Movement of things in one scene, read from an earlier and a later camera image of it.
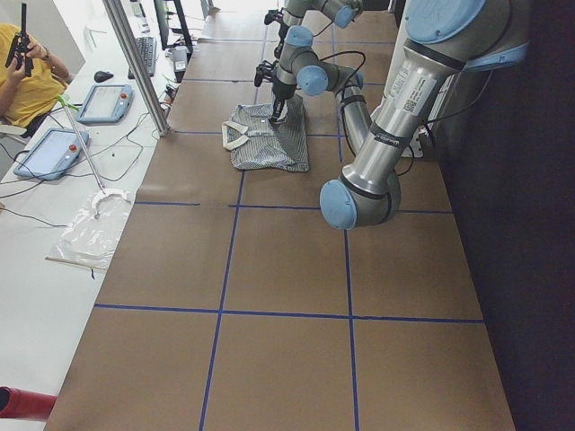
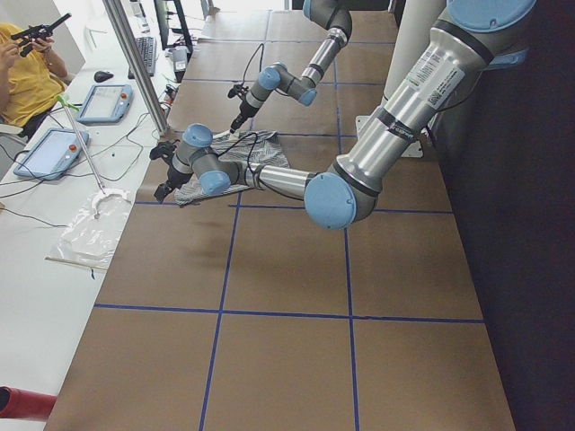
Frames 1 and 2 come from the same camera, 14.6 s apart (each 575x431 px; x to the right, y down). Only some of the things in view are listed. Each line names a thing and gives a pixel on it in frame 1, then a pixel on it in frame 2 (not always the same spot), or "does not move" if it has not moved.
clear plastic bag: [92, 233] does not move
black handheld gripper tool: [22, 48] → [26, 37]
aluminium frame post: [157, 113] does not move
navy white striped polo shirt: [256, 145] → [243, 147]
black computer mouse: [102, 76] does not move
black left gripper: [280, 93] → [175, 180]
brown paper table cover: [231, 304] does not move
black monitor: [162, 9] does not move
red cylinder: [17, 403] does not move
